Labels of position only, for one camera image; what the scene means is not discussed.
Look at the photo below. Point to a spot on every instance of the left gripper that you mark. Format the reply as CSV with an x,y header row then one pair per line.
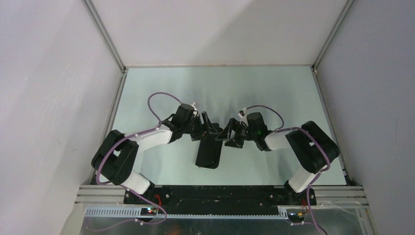
x,y
198,135

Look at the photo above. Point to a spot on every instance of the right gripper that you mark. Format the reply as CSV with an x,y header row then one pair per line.
x,y
235,125

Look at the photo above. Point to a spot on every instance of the black zip tool case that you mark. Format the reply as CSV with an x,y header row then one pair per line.
x,y
209,152

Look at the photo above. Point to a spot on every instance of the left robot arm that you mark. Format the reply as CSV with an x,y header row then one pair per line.
x,y
116,156

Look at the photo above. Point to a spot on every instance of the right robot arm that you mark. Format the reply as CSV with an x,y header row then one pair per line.
x,y
313,148

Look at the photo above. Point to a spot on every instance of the left controller board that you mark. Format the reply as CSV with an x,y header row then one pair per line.
x,y
149,211

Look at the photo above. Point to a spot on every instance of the controller board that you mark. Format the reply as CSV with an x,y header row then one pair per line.
x,y
297,216
149,211

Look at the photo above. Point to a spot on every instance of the right controller board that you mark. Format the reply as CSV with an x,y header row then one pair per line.
x,y
297,216

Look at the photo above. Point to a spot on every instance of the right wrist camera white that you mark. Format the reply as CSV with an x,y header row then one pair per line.
x,y
243,116

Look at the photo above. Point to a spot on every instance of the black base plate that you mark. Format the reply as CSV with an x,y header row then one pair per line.
x,y
227,200

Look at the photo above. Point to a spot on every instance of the aluminium front rail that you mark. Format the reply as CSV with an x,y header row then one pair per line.
x,y
118,202

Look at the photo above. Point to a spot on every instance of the aluminium corner frame post left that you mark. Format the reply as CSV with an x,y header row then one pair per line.
x,y
100,27

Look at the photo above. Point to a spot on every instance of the aluminium corner frame post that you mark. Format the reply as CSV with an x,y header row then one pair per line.
x,y
332,34
100,27

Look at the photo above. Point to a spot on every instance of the aluminium corner frame post right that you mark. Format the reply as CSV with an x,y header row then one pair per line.
x,y
332,34

